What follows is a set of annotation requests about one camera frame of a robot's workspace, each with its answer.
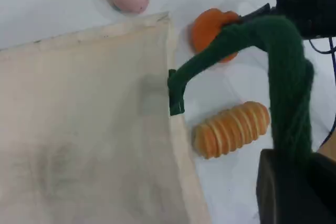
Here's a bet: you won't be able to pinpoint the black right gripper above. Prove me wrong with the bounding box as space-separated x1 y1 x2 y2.
237 0 336 39

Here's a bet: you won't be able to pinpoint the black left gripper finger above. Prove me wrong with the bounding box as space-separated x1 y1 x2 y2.
309 152 336 224
255 148 312 224

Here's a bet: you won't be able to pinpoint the orange fruit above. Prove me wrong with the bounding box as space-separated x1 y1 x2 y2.
191 8 241 63

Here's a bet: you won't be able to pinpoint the white canvas bag green handles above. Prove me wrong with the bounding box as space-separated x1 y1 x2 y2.
0 11 315 224

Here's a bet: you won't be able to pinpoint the ridged orange bread loaf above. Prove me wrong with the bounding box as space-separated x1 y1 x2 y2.
192 100 271 160

